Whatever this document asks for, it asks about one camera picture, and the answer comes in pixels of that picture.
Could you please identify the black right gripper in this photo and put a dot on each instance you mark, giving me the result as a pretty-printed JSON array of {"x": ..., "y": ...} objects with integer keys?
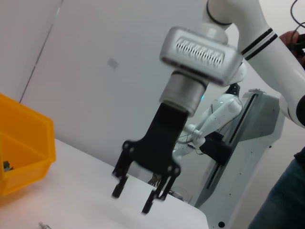
[{"x": 162, "y": 138}]

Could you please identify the green plastic wrapper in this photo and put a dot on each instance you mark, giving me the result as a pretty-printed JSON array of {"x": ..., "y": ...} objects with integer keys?
[{"x": 7, "y": 166}]

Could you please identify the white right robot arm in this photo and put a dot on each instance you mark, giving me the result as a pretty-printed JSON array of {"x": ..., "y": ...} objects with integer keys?
[{"x": 262, "y": 47}]

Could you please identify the silver white ballpoint pen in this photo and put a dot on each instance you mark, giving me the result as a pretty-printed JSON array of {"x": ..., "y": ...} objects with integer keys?
[{"x": 44, "y": 225}]

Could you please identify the bystander hand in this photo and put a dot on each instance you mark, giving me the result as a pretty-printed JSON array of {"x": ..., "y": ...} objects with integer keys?
[{"x": 286, "y": 39}]

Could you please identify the white idle humanoid robot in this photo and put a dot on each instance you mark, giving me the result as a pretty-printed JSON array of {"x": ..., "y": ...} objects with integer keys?
[{"x": 221, "y": 112}]

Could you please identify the yellow plastic storage bin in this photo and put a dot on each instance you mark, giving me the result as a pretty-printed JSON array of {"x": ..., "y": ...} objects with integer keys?
[{"x": 23, "y": 143}]

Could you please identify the white grey robot lift stand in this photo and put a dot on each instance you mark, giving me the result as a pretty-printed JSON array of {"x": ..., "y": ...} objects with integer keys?
[{"x": 259, "y": 124}]

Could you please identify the person in blue jeans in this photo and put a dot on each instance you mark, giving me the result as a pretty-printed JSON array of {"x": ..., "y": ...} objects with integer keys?
[{"x": 286, "y": 195}]

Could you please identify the black handheld controller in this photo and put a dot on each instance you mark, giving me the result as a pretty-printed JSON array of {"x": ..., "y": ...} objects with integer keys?
[{"x": 300, "y": 46}]

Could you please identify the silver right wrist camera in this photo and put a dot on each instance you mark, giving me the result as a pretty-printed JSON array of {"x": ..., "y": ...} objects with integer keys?
[{"x": 202, "y": 52}]

